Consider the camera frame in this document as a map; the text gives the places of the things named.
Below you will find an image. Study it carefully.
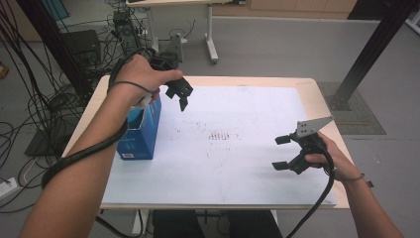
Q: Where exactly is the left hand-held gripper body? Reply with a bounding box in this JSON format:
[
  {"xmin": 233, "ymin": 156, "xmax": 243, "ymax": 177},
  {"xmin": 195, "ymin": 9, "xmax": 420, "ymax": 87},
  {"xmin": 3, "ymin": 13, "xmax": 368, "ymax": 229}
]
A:
[{"xmin": 150, "ymin": 33, "xmax": 195, "ymax": 98}]

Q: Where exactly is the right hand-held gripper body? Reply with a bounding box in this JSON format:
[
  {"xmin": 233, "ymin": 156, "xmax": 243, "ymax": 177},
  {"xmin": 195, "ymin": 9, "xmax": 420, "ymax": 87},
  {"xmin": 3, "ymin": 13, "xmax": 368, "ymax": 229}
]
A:
[{"xmin": 286, "ymin": 115, "xmax": 335, "ymax": 176}]

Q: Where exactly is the blue cardboard box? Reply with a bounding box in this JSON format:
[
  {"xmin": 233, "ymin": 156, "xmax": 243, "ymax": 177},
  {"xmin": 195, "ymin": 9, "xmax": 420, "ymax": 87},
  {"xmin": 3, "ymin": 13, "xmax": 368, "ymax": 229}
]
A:
[{"xmin": 116, "ymin": 95, "xmax": 163, "ymax": 161}]

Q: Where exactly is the person's left hand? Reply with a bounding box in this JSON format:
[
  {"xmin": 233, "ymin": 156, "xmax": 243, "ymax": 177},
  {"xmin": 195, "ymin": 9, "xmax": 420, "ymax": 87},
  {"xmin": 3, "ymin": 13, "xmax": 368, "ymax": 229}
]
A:
[{"xmin": 109, "ymin": 54, "xmax": 185, "ymax": 107}]

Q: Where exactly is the person's right hand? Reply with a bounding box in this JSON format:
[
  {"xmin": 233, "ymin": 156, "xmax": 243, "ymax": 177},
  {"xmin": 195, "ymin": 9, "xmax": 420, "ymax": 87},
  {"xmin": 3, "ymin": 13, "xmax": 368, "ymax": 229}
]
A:
[{"xmin": 303, "ymin": 131, "xmax": 362, "ymax": 182}]

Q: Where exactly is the black left wrist band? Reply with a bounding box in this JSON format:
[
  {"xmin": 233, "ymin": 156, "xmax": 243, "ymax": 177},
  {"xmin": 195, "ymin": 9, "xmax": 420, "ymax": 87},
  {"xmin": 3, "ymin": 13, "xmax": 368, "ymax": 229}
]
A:
[{"xmin": 108, "ymin": 80, "xmax": 155, "ymax": 96}]

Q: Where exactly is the black wrist band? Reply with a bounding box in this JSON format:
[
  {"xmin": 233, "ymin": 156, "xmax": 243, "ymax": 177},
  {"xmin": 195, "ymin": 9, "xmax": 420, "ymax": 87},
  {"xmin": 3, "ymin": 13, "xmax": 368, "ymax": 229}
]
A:
[
  {"xmin": 108, "ymin": 80, "xmax": 155, "ymax": 96},
  {"xmin": 343, "ymin": 173, "xmax": 367, "ymax": 183}
]

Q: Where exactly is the white paper sheet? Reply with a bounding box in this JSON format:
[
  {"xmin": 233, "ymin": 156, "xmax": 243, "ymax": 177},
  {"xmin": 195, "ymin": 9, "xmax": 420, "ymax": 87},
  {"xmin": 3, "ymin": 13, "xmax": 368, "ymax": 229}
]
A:
[{"xmin": 102, "ymin": 84, "xmax": 337, "ymax": 206}]

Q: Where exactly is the grey floor mat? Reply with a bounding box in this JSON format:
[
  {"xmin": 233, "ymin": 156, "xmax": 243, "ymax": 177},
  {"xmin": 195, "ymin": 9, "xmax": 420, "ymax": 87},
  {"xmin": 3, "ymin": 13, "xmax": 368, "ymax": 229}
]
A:
[{"xmin": 316, "ymin": 81, "xmax": 386, "ymax": 136}]

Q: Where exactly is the black right wrist band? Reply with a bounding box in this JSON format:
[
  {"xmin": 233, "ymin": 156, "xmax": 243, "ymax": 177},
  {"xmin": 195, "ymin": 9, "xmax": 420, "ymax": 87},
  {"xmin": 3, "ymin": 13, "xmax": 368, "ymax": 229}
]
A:
[{"xmin": 343, "ymin": 173, "xmax": 367, "ymax": 183}]

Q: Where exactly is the white desk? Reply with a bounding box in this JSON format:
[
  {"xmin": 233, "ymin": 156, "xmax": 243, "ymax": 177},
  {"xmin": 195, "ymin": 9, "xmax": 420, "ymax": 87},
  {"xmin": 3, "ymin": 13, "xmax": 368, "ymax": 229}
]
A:
[{"xmin": 125, "ymin": 0, "xmax": 247, "ymax": 69}]

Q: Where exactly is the person's right leg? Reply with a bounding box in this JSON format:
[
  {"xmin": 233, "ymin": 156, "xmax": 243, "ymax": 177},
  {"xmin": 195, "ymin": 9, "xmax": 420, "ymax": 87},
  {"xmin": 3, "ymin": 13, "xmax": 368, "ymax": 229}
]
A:
[{"xmin": 227, "ymin": 209, "xmax": 285, "ymax": 238}]

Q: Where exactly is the person's leg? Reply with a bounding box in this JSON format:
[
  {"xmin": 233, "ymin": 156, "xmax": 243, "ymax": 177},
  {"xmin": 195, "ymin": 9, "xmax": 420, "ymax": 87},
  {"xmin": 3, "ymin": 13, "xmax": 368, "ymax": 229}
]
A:
[
  {"xmin": 151, "ymin": 209, "xmax": 204, "ymax": 238},
  {"xmin": 227, "ymin": 209, "xmax": 285, "ymax": 238}
]

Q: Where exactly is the black computer tower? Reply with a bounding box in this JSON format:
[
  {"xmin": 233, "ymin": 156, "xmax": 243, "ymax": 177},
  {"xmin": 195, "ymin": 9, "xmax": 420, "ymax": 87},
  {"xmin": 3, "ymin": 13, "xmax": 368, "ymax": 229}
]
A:
[{"xmin": 112, "ymin": 9, "xmax": 143, "ymax": 58}]

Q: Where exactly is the black square case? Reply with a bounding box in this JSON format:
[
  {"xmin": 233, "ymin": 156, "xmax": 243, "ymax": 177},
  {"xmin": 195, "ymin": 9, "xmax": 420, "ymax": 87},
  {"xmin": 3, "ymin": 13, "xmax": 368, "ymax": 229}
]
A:
[{"xmin": 62, "ymin": 29, "xmax": 102, "ymax": 67}]

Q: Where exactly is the person's left leg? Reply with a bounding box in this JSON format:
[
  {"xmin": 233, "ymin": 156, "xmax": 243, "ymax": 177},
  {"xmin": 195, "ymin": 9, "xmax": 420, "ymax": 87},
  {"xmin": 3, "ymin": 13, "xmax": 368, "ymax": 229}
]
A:
[{"xmin": 151, "ymin": 209, "xmax": 204, "ymax": 238}]

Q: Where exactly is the light wooden cabinet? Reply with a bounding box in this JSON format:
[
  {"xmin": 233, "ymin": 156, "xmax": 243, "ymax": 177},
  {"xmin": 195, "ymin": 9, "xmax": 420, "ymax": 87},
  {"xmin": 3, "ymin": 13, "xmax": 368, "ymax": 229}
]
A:
[{"xmin": 212, "ymin": 0, "xmax": 359, "ymax": 20}]

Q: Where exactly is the black metal stand with base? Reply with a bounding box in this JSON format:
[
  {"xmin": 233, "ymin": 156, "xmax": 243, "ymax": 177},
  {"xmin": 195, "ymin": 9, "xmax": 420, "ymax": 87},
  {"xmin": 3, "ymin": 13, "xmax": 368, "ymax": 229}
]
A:
[{"xmin": 14, "ymin": 0, "xmax": 93, "ymax": 158}]

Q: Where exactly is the white power strip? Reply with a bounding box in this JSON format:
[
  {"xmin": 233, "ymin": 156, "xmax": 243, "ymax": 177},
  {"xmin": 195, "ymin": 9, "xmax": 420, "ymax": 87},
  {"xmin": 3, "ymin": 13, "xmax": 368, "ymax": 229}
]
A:
[{"xmin": 0, "ymin": 177, "xmax": 19, "ymax": 201}]

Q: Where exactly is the right hand-held gripper black cable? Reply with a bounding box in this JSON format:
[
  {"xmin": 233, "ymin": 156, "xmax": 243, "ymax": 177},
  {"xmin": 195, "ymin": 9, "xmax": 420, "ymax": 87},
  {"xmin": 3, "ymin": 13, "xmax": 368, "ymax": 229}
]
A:
[{"xmin": 285, "ymin": 145, "xmax": 337, "ymax": 238}]

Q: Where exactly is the black slanted metal post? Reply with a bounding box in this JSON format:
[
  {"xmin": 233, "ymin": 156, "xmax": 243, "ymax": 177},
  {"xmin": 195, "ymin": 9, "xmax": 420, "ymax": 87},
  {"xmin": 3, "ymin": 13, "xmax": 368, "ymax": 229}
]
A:
[{"xmin": 326, "ymin": 0, "xmax": 420, "ymax": 112}]

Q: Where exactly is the tangle of black floor cables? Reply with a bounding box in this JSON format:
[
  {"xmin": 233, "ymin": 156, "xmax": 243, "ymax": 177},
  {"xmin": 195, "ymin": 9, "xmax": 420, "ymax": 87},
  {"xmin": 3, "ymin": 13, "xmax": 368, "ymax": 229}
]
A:
[{"xmin": 0, "ymin": 0, "xmax": 196, "ymax": 214}]

